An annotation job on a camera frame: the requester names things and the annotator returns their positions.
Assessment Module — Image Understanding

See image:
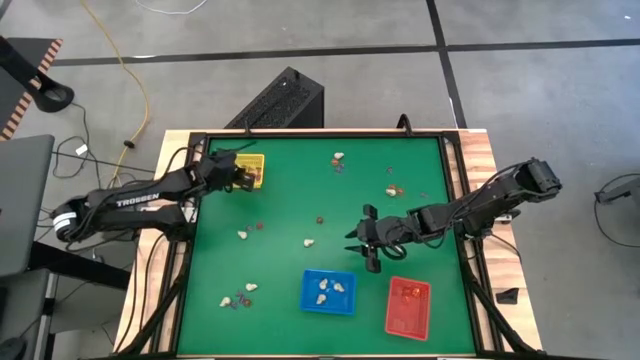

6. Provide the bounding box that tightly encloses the red slotted plastic basket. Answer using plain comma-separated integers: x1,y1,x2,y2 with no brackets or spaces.
384,275,433,343

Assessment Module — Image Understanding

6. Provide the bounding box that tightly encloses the black stand with round base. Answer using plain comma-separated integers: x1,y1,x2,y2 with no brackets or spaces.
0,34,76,114

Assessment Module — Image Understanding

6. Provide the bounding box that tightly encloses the thin black floor cable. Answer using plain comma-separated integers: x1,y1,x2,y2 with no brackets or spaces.
52,149,157,174

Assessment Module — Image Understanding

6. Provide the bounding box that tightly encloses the black hook loop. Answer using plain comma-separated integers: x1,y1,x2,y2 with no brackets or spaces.
396,113,416,137

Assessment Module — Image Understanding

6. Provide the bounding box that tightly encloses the grey mat with striped edge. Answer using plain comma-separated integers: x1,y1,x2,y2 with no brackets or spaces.
0,37,65,142

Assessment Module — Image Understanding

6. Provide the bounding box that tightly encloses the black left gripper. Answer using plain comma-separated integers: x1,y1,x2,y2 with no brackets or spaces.
202,151,255,194

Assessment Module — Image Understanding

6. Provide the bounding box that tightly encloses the white floor cable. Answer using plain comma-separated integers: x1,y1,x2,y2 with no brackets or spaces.
133,0,209,16

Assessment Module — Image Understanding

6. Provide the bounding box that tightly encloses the grey floor device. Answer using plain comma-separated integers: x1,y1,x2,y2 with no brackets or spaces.
593,172,640,206

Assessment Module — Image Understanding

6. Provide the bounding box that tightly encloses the green table mat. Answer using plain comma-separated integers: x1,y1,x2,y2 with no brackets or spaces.
177,135,477,357

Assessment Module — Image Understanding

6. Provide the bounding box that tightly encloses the black computer tower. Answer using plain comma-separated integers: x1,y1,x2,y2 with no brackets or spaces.
224,66,325,130

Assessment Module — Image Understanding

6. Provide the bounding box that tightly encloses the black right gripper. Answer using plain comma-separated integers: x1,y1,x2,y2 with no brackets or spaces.
344,204,424,274

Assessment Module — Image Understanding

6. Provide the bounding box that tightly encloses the yellow slotted plastic basket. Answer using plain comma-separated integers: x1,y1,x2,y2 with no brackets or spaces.
232,153,267,190

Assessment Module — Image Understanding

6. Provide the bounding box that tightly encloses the black wedge bracket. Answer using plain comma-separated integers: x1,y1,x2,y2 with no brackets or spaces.
495,287,521,306

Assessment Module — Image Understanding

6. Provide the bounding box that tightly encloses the black desk bar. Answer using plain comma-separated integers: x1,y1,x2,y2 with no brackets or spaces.
27,241,132,292

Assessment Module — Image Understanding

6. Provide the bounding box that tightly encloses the grey desk panel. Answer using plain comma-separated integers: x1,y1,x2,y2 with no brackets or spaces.
0,133,56,279

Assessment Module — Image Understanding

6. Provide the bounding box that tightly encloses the black computer mouse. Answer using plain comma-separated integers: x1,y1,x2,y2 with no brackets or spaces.
0,337,27,360

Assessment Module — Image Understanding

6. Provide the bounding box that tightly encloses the blue slotted plastic basket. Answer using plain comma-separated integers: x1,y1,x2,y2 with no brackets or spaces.
299,268,358,317

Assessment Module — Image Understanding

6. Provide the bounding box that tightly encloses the yellow cable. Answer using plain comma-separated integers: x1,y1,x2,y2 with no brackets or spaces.
79,0,152,189

